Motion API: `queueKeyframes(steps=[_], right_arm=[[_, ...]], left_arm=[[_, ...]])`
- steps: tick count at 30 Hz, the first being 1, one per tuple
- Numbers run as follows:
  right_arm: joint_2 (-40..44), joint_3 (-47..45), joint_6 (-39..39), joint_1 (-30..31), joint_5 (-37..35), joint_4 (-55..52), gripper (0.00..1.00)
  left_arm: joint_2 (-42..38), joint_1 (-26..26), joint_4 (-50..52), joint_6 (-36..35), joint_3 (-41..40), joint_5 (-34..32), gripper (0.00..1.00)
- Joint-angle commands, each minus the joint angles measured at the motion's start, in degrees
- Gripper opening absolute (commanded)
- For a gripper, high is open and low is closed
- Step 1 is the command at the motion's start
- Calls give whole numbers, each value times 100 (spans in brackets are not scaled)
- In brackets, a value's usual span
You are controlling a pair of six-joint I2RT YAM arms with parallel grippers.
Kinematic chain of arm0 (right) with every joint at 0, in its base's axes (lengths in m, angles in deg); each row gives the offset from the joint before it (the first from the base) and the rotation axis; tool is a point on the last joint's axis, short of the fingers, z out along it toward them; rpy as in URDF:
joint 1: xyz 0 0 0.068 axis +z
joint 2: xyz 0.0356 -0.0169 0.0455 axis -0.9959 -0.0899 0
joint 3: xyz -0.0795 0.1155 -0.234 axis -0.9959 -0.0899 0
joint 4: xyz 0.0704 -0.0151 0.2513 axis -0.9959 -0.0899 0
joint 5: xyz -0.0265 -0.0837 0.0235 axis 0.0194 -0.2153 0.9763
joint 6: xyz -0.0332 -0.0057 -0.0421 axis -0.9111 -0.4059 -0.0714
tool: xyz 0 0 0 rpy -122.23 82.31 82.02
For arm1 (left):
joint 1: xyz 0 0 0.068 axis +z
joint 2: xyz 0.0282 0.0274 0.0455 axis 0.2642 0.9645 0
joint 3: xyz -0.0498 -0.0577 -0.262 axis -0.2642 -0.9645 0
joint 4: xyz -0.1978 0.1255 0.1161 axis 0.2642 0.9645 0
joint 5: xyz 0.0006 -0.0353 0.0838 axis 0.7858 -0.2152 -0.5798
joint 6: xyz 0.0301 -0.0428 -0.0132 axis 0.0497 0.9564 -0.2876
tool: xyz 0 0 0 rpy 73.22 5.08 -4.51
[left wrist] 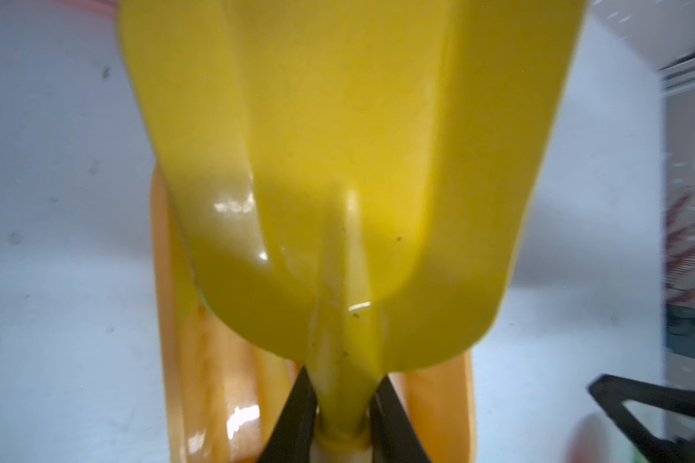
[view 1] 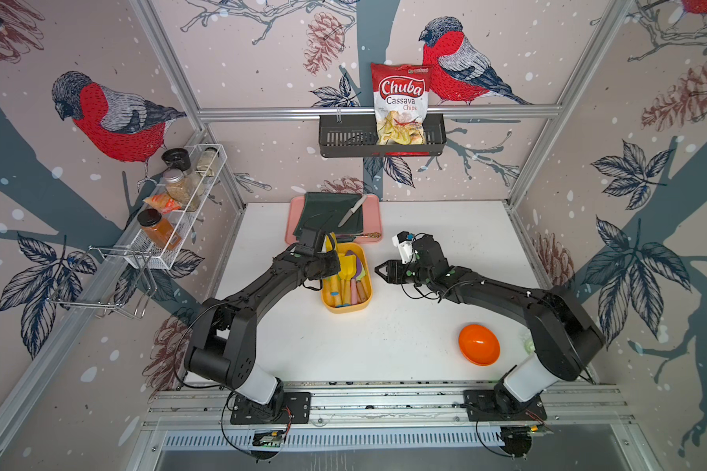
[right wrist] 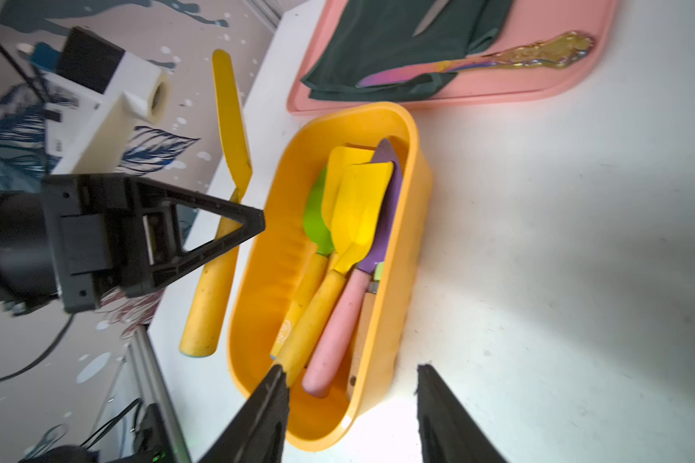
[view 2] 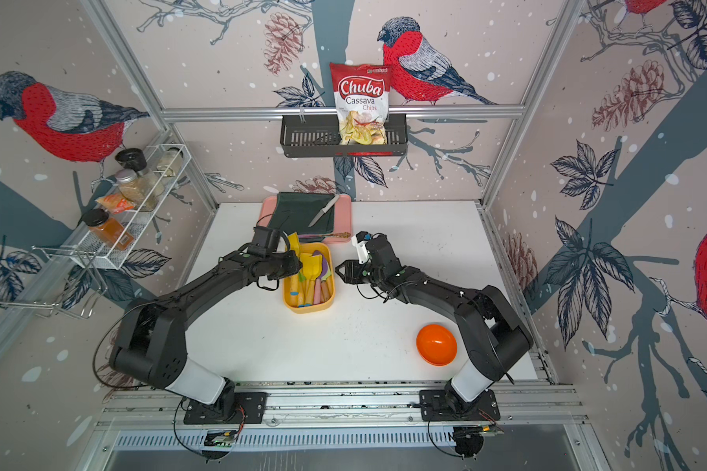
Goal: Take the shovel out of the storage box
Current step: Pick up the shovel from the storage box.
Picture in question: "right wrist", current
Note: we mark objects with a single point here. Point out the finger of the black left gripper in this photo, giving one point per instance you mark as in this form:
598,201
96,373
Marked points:
220,226

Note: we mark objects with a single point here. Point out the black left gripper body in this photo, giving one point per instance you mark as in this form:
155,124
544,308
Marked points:
110,232

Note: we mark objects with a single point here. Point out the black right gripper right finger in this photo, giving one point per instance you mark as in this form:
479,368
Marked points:
447,432

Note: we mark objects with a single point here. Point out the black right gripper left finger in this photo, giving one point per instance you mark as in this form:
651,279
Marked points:
258,431

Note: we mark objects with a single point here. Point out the purple shovel pink handle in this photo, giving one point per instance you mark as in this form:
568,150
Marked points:
384,152

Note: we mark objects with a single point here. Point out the green shovel yellow handle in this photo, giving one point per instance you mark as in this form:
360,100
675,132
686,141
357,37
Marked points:
313,223

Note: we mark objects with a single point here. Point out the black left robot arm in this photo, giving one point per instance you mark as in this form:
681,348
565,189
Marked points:
27,277

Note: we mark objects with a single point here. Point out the yellow storage box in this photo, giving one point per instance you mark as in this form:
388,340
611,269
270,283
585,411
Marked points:
280,254

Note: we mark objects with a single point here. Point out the dark green folded cloth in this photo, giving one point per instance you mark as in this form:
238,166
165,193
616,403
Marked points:
374,36

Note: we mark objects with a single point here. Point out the iridescent gold spoon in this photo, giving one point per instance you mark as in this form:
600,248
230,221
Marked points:
558,53

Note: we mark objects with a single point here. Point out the pink plastic tray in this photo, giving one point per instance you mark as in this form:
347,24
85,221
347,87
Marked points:
528,22

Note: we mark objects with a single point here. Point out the white handled knife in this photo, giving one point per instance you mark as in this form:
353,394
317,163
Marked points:
430,16

